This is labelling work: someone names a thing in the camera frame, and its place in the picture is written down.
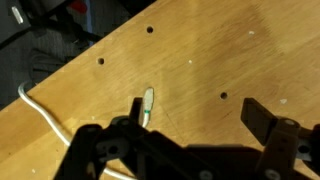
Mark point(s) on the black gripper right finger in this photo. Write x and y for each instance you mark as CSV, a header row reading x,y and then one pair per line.
x,y
283,140

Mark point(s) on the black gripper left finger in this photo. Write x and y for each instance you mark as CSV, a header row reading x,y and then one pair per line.
x,y
133,153

